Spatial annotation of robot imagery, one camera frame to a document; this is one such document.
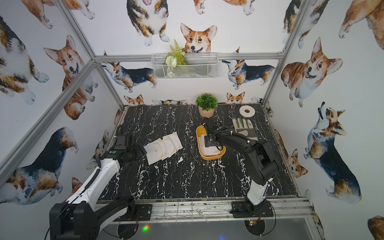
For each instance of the stack of stationery paper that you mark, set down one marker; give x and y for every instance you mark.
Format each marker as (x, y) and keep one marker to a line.
(207, 151)

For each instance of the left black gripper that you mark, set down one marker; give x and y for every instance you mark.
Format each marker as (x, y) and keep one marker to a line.
(137, 150)

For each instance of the artificial fern with flower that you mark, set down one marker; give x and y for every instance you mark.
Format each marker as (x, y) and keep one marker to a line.
(176, 61)

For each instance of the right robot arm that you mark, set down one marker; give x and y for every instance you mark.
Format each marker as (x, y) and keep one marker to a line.
(260, 160)

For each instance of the potted green plant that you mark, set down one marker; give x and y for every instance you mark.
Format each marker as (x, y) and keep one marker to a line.
(207, 105)

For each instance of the white wire wall basket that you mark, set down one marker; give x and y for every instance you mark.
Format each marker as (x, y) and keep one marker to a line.
(188, 66)

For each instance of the white tape roll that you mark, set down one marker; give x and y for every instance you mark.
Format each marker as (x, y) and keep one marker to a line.
(247, 111)

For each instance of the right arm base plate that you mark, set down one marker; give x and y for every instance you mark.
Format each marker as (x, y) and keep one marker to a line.
(246, 209)

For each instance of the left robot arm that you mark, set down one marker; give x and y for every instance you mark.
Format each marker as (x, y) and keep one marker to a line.
(77, 218)

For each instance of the yellow plastic storage box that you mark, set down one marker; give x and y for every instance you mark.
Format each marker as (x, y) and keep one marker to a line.
(201, 131)

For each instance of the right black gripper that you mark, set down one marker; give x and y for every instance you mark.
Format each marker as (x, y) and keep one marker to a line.
(207, 140)

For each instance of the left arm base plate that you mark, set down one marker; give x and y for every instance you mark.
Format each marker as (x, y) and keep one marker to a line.
(141, 212)

